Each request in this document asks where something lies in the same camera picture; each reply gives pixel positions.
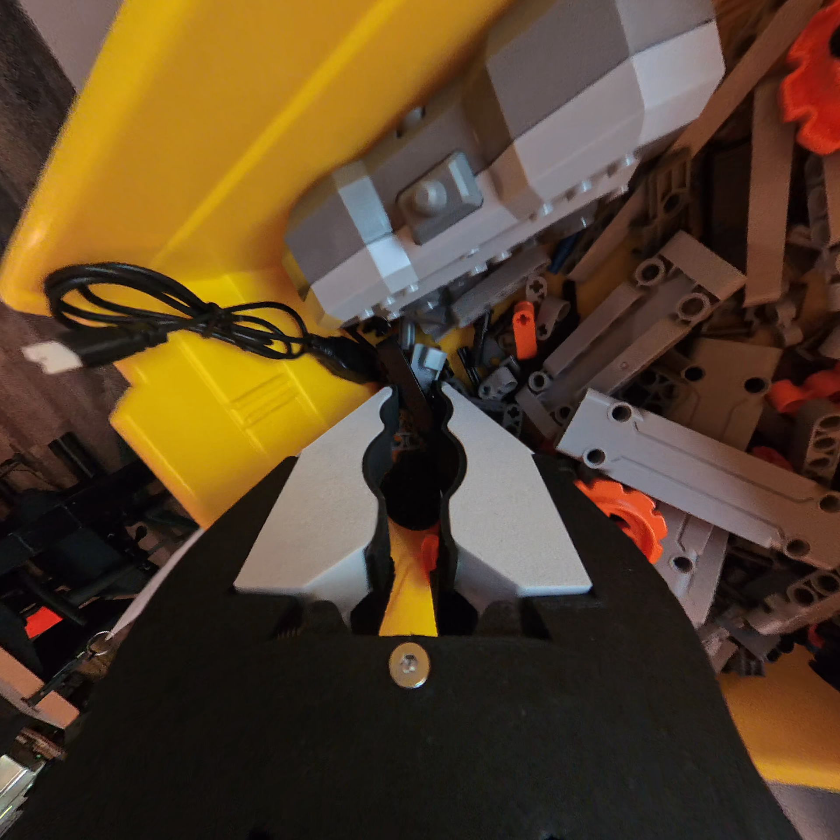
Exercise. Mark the black metal frame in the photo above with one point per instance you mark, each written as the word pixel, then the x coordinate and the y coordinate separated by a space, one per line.
pixel 79 525

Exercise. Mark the orange wheel with black pins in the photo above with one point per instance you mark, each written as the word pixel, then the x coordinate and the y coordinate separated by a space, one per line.
pixel 814 98

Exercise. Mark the white paper strip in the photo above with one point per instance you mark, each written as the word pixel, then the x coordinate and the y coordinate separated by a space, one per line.
pixel 151 590

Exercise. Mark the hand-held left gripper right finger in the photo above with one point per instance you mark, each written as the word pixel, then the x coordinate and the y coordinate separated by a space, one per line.
pixel 518 518

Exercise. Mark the yellow plastic bin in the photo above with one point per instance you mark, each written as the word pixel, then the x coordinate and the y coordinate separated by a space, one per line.
pixel 197 131

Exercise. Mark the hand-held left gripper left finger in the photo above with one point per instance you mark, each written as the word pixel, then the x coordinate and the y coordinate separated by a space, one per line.
pixel 315 518

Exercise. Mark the red case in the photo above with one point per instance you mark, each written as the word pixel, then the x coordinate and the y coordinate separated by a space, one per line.
pixel 43 622

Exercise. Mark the pile of building pieces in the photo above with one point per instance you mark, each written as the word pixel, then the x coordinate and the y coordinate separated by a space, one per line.
pixel 689 459

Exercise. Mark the large grey motor block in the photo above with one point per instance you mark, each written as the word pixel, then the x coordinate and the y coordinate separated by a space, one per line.
pixel 558 131

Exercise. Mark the small orange gear wheel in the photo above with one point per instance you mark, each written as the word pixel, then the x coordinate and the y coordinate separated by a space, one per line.
pixel 623 518
pixel 430 551

